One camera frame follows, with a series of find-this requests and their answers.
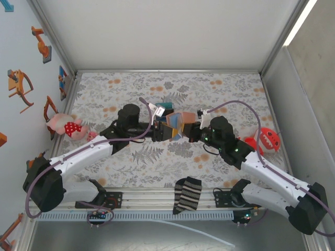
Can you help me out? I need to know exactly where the aluminium left side rail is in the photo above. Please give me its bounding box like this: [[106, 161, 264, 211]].
[[47, 74, 81, 184]]

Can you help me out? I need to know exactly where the floral patterned tablecloth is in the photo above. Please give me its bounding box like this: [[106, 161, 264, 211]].
[[53, 72, 295, 189]]

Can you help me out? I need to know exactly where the aluminium right side rail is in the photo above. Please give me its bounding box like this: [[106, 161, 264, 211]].
[[260, 74, 298, 189]]

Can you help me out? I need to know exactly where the pink plush toy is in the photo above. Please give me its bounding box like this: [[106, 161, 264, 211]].
[[46, 112, 99, 142]]

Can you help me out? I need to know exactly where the wide striped dark sock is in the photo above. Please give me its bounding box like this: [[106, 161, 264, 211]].
[[179, 176, 203, 212]]

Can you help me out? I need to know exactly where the aluminium right upright post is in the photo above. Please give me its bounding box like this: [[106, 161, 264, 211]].
[[260, 0, 311, 77]]

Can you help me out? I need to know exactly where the thin striped dark sock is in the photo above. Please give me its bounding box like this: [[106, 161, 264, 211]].
[[172, 178, 189, 215]]

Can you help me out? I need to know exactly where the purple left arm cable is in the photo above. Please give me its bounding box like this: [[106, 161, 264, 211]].
[[25, 97, 154, 229]]

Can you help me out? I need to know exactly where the small blue wall sticker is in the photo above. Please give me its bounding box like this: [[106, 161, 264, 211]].
[[0, 0, 14, 13]]

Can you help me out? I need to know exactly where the aluminium upright post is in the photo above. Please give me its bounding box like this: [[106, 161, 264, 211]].
[[260, 0, 311, 77], [27, 0, 79, 78]]

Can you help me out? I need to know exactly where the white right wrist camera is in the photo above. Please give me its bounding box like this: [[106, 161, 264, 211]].
[[196, 109, 211, 129]]

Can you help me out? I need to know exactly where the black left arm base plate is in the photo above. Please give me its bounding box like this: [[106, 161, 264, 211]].
[[75, 191, 124, 210]]

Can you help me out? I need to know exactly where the white slotted cable duct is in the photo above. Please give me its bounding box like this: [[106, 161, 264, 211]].
[[35, 211, 234, 222]]

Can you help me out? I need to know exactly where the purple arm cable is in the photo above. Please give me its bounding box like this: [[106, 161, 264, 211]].
[[25, 97, 154, 229], [205, 100, 335, 237]]

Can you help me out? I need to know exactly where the clear acrylic card stand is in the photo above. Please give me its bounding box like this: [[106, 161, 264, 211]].
[[155, 101, 175, 111]]

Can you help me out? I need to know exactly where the aluminium front rail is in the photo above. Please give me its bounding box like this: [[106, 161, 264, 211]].
[[28, 187, 316, 211]]

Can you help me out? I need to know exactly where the orange curved robot wall sticker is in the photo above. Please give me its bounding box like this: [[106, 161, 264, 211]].
[[7, 69, 35, 115]]

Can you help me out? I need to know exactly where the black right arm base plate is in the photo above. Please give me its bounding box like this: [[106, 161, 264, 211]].
[[214, 187, 262, 209]]

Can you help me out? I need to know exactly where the blue orange robot wall sticker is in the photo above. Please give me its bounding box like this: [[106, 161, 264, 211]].
[[58, 65, 69, 101]]

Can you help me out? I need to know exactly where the red monster plush toy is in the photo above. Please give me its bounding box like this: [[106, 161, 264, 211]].
[[244, 127, 281, 155]]

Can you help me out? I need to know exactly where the aluminium back rail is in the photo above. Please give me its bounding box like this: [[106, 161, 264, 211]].
[[74, 69, 263, 76]]

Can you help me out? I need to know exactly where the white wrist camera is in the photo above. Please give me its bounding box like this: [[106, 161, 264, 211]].
[[147, 102, 166, 118], [196, 109, 211, 129]]

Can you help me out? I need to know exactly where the aluminium rail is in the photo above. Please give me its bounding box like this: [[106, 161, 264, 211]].
[[28, 187, 316, 211], [260, 74, 298, 189], [47, 74, 81, 184], [74, 69, 263, 76]]

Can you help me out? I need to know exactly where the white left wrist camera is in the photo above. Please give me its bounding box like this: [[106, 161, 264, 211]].
[[147, 102, 166, 118]]

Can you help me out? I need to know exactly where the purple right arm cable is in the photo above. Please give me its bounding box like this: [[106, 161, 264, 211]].
[[205, 100, 335, 237]]

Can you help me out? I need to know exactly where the aluminium left upright post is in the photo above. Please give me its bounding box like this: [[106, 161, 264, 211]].
[[27, 0, 79, 78]]

